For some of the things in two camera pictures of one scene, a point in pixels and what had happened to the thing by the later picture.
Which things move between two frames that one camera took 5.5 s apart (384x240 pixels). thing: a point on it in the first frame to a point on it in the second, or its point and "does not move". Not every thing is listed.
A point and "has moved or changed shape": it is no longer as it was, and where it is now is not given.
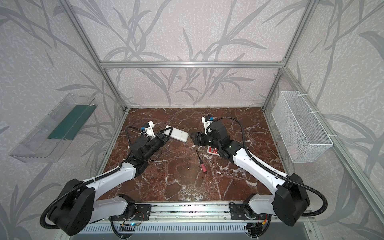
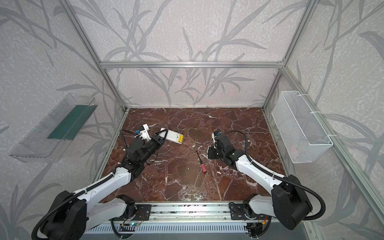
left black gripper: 161,137 does not move
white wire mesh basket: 304,138 does not move
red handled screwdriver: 202,165 does not move
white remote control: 179,135 has moved or changed shape
